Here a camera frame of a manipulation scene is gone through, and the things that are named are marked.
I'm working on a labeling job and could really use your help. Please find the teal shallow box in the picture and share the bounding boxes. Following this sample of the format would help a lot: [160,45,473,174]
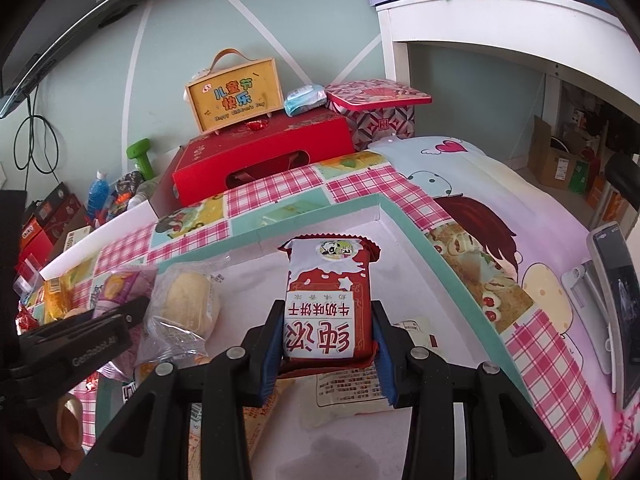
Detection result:
[95,195,583,480]

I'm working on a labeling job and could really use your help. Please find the cream sachet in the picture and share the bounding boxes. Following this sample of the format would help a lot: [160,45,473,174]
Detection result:
[392,317,441,353]

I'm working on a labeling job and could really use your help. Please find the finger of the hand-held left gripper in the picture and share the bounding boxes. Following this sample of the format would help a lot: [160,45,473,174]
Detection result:
[22,296,152,335]

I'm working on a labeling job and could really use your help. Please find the green dumbbell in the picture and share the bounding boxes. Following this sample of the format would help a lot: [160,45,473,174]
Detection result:
[126,138,158,180]

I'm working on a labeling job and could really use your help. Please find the white green packet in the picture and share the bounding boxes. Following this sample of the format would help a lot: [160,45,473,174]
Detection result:
[300,367,416,428]

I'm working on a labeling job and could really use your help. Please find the orange bread packet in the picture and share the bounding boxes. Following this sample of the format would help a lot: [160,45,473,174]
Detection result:
[42,274,101,323]

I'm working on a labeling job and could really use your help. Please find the clear round bun packet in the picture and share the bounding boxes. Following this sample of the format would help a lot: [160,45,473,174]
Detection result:
[135,260,228,366]

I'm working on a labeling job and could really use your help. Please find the black cable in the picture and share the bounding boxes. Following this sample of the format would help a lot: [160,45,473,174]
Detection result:
[14,80,61,181]

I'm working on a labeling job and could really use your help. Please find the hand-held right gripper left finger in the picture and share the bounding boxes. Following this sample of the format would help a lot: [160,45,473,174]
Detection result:
[85,299,288,480]

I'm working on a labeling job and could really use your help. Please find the brown cardboard carton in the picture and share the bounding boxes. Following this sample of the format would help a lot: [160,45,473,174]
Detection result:
[527,115,591,193]

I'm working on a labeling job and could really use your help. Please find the pink swiss roll packet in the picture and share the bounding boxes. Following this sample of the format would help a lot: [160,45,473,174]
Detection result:
[90,267,158,321]

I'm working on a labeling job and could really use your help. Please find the blue bead bottle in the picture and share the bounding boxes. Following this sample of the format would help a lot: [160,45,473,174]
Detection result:
[86,170,112,218]

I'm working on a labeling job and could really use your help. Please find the white card game box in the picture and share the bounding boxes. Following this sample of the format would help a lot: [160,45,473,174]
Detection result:
[64,227,93,253]

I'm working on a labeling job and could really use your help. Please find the large red gift box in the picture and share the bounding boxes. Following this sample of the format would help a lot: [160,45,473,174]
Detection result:
[171,112,356,206]

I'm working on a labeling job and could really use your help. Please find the orange barcode packet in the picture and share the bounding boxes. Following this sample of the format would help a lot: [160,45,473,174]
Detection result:
[190,380,296,480]

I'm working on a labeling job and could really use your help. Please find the red milk biscuit packet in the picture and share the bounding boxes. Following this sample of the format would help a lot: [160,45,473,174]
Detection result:
[277,236,382,376]

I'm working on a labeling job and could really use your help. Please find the red carton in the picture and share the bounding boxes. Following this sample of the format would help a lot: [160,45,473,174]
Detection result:
[17,195,83,273]

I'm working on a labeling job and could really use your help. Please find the white shelf unit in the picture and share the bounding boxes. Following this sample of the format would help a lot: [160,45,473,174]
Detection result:
[375,0,640,156]

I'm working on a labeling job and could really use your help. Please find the white board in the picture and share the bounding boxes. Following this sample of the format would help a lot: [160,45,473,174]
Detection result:
[39,200,166,281]

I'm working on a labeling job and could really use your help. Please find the red shiny snack packet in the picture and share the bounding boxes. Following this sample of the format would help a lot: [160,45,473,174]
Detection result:
[15,305,38,336]

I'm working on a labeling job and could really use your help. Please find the blue wipes packet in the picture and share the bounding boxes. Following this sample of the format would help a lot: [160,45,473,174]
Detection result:
[284,84,328,117]

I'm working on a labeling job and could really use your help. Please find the clear plastic box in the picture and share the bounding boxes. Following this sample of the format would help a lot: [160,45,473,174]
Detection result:
[14,255,43,291]

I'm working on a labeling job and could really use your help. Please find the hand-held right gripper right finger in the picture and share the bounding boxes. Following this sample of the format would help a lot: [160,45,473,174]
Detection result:
[372,302,583,480]

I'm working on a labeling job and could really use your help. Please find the black monitor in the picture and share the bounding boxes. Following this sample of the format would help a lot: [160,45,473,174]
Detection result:
[0,0,216,118]

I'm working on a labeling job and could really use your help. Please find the red patterned tin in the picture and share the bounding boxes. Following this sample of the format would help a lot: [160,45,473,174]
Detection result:
[324,79,433,153]

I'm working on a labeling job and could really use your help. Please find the pile of colourful toys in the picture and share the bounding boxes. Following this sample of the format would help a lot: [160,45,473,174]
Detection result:
[107,170,146,211]

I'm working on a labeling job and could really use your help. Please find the black chair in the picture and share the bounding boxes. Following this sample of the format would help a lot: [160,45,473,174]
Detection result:
[605,152,640,211]

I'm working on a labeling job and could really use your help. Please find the phone on grey stand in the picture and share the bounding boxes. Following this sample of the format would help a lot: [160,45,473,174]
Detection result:
[560,222,640,411]

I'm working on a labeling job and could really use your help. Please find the person's left hand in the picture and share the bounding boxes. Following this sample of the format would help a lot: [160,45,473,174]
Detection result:
[12,392,87,477]

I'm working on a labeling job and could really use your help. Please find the yellow carry box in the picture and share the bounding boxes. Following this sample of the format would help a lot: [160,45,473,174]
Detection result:
[184,49,286,135]

